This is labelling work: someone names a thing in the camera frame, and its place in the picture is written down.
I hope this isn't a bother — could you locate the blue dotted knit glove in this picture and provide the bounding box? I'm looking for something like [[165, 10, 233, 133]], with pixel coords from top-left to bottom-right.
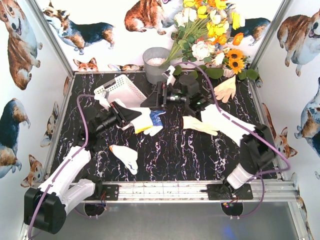
[[143, 110, 166, 137]]

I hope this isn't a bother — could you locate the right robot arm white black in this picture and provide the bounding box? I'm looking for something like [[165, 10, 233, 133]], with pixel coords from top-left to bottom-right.
[[141, 75, 276, 190]]

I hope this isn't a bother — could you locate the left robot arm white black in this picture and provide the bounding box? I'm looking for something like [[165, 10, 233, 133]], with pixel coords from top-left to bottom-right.
[[24, 101, 142, 240]]

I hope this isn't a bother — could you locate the white plastic storage basket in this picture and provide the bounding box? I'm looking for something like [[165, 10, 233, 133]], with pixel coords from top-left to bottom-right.
[[94, 74, 147, 108]]

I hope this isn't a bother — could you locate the grey metal bucket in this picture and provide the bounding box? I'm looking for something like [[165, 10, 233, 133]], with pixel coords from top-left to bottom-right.
[[142, 47, 171, 85]]

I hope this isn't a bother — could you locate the cream leather glove centre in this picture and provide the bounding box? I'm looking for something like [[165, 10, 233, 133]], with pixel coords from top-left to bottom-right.
[[182, 116, 220, 136]]

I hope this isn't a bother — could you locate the cream leather glove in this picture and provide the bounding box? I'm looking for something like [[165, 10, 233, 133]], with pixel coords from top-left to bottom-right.
[[182, 116, 220, 136], [213, 75, 236, 103]]

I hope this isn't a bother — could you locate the cream leather glove back right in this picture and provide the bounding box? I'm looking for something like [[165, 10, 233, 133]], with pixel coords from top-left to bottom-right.
[[213, 75, 236, 103]]

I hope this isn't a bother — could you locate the artificial flower bouquet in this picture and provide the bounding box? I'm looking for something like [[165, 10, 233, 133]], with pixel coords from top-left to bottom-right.
[[164, 0, 246, 64]]

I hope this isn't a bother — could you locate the sunflower bunch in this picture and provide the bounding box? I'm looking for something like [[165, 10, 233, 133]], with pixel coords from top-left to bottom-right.
[[222, 48, 250, 75]]

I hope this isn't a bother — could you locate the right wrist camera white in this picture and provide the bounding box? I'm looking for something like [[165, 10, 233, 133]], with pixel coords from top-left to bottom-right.
[[162, 65, 176, 86]]

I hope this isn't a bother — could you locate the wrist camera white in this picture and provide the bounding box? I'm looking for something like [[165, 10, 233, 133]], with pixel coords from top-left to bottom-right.
[[162, 65, 176, 86], [94, 90, 111, 111]]

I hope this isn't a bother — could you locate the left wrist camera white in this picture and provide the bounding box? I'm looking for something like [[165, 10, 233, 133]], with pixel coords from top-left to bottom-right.
[[94, 90, 111, 111]]

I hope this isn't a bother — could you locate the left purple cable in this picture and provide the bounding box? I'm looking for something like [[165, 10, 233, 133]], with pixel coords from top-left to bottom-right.
[[27, 93, 101, 238]]

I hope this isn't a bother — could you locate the purple cable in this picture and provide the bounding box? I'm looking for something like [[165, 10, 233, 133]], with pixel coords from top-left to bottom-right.
[[27, 93, 101, 238], [172, 61, 292, 218]]

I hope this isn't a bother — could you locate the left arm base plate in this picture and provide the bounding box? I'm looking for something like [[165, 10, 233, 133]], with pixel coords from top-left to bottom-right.
[[85, 184, 120, 201]]

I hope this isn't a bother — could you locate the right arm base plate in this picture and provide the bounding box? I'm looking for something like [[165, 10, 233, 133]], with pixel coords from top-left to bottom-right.
[[200, 183, 254, 201]]

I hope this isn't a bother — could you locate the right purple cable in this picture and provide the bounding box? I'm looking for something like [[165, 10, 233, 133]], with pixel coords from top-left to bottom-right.
[[172, 61, 292, 218]]

